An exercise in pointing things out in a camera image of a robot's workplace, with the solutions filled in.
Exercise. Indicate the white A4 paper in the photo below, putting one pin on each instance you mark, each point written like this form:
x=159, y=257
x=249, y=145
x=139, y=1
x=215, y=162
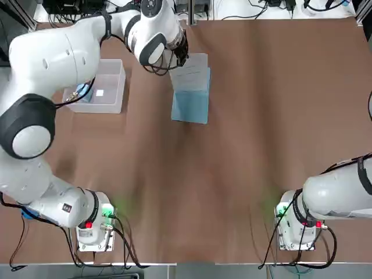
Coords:
x=191, y=72

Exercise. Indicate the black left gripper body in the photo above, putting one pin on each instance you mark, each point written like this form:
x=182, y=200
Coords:
x=181, y=50

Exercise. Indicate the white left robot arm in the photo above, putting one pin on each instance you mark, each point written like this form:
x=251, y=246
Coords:
x=58, y=58

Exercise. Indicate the aluminium frame post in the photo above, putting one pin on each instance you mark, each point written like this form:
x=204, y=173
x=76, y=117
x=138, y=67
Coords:
x=192, y=13

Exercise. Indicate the blue cube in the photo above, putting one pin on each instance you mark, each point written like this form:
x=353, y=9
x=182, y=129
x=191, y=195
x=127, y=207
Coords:
x=87, y=94

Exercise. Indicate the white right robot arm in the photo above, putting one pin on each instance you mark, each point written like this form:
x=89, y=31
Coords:
x=334, y=191

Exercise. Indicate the black flat computer box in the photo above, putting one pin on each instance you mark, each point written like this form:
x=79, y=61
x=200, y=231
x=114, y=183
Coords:
x=72, y=6

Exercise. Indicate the clear plastic bin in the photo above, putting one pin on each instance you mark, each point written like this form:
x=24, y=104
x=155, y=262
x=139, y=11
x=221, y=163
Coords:
x=116, y=87

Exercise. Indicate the small white cube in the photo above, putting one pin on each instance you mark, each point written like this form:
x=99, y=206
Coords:
x=100, y=93

